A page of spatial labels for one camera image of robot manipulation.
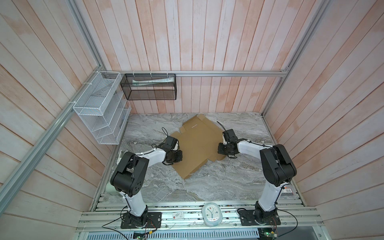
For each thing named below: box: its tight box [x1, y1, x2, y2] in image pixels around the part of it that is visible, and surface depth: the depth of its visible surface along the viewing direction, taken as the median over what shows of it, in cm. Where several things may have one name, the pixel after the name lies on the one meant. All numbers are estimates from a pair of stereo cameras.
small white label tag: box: [172, 211, 184, 219], surface depth 76 cm
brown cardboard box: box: [170, 113, 228, 179], surface depth 112 cm
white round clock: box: [201, 202, 223, 227], surface depth 75 cm
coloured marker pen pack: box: [281, 188, 294, 196], surface depth 83 cm
